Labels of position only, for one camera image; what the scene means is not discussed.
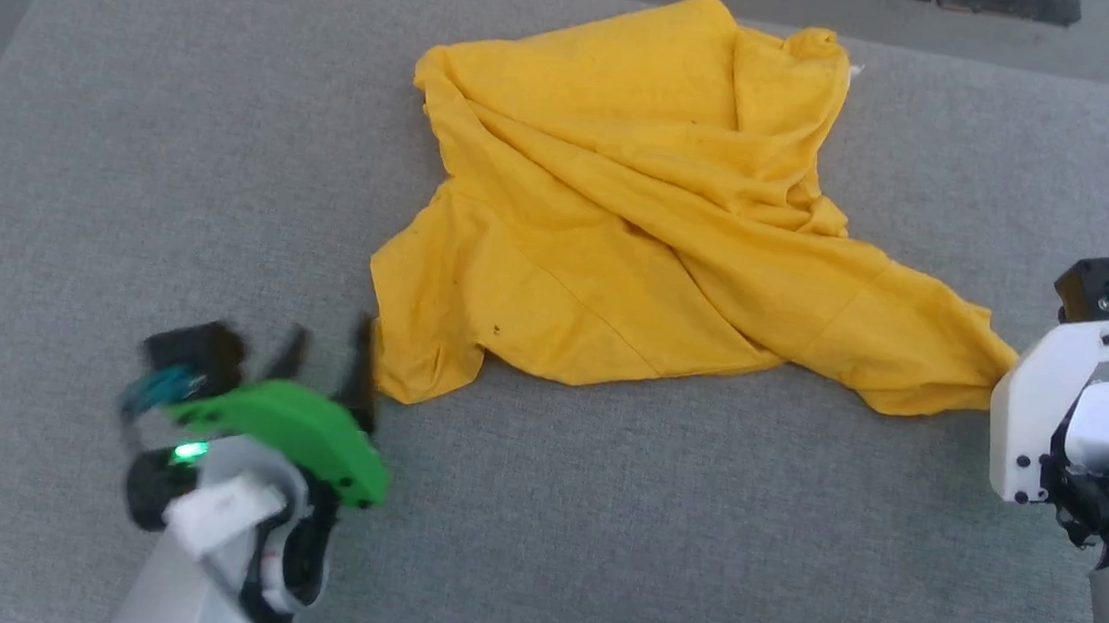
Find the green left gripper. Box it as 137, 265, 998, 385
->
158, 297, 405, 512

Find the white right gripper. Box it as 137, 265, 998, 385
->
982, 304, 1109, 513

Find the yellow t-shirt with white print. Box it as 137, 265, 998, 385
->
358, 0, 1051, 459

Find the grey fabric table cover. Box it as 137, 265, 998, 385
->
0, 0, 1109, 623

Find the large black floor mat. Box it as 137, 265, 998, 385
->
871, 0, 1085, 28

